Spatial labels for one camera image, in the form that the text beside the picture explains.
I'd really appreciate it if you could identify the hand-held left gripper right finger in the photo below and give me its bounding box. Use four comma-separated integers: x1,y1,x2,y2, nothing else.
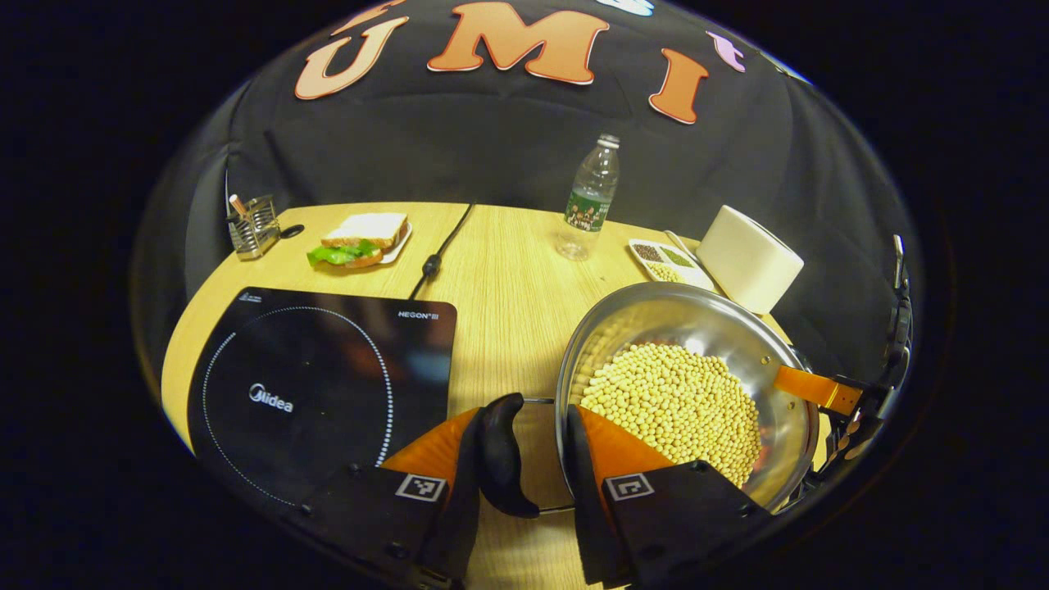
565,403,772,590

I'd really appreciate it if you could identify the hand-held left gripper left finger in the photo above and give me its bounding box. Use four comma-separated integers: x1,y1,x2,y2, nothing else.
297,406,486,589

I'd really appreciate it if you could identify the steel pot with black handle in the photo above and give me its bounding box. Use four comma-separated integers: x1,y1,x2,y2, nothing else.
479,281,821,520

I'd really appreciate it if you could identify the black induction cooktop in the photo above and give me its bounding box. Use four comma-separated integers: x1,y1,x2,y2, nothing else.
186,285,458,510

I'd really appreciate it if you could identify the pile of yellow soybeans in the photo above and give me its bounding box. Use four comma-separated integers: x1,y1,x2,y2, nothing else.
579,342,762,489

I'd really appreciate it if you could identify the white toaster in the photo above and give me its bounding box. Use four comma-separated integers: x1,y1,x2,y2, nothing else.
696,204,806,315

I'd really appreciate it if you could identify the white divided spice dish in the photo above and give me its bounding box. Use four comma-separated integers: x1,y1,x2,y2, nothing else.
627,237,715,290

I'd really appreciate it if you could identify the clear plastic water bottle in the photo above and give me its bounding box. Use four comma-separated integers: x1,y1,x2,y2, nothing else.
555,133,622,262

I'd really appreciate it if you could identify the sandwich on white plate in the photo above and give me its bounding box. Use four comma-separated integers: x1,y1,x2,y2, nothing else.
307,211,413,270

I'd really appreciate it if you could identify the black backdrop cloth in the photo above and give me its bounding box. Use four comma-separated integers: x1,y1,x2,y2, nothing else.
135,0,919,386

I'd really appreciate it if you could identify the black cooktop power cable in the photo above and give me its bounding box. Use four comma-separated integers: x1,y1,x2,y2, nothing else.
407,202,477,301

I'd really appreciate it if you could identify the metal wire utensil holder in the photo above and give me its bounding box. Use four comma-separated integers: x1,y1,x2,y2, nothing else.
225,193,283,262

